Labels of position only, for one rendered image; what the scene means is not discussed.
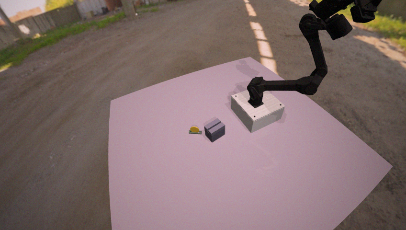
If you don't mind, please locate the gold coin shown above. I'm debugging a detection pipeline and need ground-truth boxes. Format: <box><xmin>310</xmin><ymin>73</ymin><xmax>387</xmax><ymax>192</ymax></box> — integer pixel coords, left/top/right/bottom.
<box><xmin>190</xmin><ymin>126</ymin><xmax>199</xmax><ymax>133</ymax></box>

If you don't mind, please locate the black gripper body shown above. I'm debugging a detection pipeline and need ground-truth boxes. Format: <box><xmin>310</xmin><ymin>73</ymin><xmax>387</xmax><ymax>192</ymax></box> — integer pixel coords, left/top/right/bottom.
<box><xmin>326</xmin><ymin>0</ymin><xmax>375</xmax><ymax>23</ymax></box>

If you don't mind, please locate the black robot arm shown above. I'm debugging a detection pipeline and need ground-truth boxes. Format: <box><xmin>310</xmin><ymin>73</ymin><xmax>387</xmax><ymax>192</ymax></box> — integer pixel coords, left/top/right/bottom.
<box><xmin>247</xmin><ymin>0</ymin><xmax>353</xmax><ymax>108</ymax></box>

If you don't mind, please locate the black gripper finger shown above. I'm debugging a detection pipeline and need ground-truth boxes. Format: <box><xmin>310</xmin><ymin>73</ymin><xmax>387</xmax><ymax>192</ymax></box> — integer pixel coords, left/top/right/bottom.
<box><xmin>359</xmin><ymin>0</ymin><xmax>382</xmax><ymax>12</ymax></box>

